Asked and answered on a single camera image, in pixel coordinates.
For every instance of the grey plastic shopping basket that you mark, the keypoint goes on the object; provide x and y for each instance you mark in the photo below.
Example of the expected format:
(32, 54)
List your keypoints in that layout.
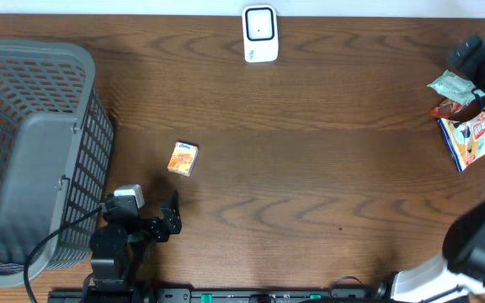
(55, 145)

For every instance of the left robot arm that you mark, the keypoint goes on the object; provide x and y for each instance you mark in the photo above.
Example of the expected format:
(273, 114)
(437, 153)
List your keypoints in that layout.
(118, 248)

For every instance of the orange tissue pack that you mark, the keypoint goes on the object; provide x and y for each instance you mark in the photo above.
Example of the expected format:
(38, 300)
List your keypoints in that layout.
(183, 158)

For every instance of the yellow snack chips bag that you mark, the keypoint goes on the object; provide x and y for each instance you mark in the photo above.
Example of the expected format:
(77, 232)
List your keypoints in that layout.
(465, 140)

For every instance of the red Top chocolate bar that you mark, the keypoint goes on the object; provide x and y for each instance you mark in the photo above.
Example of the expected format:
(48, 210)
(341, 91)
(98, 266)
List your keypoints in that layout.
(446, 109)

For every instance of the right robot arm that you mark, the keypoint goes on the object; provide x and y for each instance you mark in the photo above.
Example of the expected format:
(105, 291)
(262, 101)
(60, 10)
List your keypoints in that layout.
(459, 271)

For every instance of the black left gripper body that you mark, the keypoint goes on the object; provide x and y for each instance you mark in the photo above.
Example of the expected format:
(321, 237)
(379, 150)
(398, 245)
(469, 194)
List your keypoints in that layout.
(152, 228)

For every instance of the white barcode scanner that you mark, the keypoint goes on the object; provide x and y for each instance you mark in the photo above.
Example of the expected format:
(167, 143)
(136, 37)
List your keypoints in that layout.
(260, 34)

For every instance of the mint green wipes packet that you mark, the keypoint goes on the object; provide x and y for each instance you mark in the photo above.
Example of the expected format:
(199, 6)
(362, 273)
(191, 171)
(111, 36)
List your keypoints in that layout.
(456, 88)

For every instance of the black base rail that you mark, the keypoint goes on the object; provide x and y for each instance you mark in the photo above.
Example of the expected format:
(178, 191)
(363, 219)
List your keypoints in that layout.
(217, 296)

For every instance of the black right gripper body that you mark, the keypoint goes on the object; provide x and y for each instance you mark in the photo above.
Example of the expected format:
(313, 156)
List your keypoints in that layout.
(479, 62)

